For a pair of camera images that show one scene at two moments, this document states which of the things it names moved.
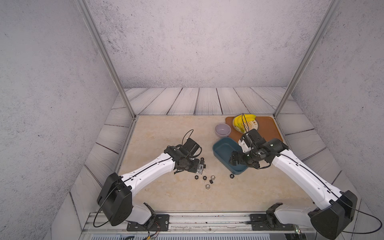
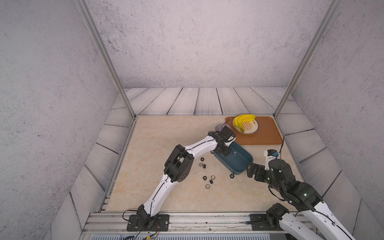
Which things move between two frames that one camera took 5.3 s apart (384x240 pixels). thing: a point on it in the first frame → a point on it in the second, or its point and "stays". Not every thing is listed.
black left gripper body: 191,165 → 225,149
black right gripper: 233,158 → 260,168
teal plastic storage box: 222,149 stays
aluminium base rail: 187,226 stays
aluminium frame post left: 83,7 stays
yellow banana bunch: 238,121 stays
